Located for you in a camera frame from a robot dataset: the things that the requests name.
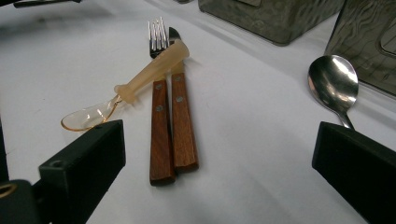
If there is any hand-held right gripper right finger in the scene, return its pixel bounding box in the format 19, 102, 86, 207
312, 120, 396, 224

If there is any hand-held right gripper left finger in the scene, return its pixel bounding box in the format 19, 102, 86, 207
38, 119, 127, 224

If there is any wooden-handled fork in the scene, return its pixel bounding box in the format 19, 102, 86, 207
147, 17, 177, 187

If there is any metal spoon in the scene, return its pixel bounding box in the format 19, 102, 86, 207
307, 54, 360, 130

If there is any clear plastic spoon beige handle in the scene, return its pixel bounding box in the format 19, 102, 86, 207
60, 38, 191, 133

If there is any smoky transparent plastic bin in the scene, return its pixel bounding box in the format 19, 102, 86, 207
324, 0, 396, 97
198, 0, 347, 47

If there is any white table cover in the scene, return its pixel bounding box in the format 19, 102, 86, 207
0, 0, 396, 224

